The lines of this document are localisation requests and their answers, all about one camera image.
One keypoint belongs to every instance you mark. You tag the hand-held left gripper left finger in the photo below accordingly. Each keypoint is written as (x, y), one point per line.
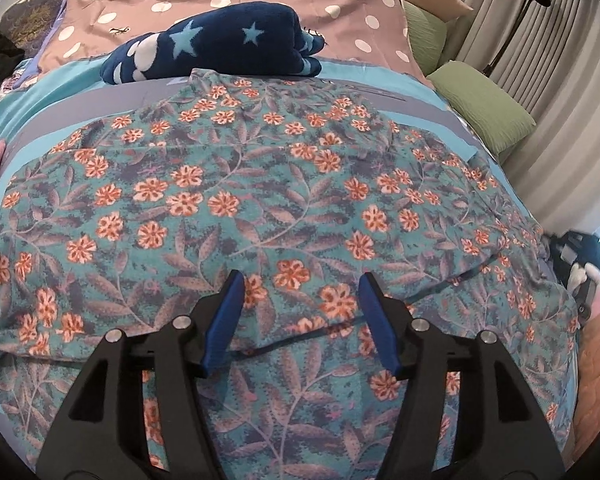
(225, 320)

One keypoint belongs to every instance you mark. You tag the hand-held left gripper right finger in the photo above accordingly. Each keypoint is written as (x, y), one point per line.
(377, 320)

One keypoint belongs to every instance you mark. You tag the teal floral garment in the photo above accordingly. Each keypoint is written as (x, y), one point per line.
(280, 200)

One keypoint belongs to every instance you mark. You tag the person's right hand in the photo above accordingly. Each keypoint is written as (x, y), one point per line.
(577, 280)

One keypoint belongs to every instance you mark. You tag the grey curtain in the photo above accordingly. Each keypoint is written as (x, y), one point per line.
(570, 110)

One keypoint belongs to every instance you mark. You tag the large green pillow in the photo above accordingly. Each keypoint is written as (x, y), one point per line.
(480, 105)

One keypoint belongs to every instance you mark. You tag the small green pillow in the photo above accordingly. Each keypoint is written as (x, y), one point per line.
(422, 35)

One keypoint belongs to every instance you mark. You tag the navy star-print folded cloth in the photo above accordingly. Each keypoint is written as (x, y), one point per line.
(220, 50)

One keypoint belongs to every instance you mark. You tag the beige pillow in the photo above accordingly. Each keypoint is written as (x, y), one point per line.
(430, 0)

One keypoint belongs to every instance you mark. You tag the black cloth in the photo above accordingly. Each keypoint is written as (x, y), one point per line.
(0, 52)

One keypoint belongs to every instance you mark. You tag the dark purple printed cloth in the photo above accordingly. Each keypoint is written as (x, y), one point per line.
(35, 20)

